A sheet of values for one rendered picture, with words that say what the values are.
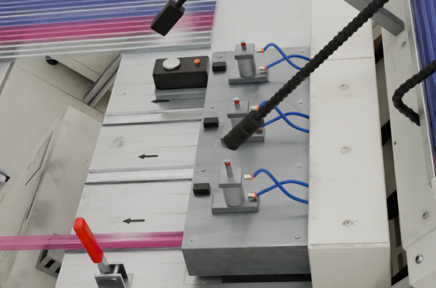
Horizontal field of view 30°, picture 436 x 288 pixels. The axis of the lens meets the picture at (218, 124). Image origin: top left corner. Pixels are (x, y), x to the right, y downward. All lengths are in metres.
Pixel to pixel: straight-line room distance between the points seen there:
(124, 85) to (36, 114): 1.32
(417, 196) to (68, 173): 0.88
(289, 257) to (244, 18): 0.51
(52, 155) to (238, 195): 0.74
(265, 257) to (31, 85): 1.77
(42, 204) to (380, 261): 0.79
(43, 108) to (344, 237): 1.79
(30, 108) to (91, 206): 1.49
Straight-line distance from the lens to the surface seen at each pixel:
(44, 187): 1.50
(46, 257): 1.37
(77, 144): 1.60
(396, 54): 0.98
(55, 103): 2.55
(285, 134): 0.96
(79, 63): 2.57
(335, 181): 0.87
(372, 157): 0.89
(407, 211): 0.80
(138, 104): 1.14
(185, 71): 1.10
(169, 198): 1.00
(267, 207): 0.88
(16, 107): 2.47
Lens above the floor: 1.73
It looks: 36 degrees down
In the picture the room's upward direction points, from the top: 45 degrees clockwise
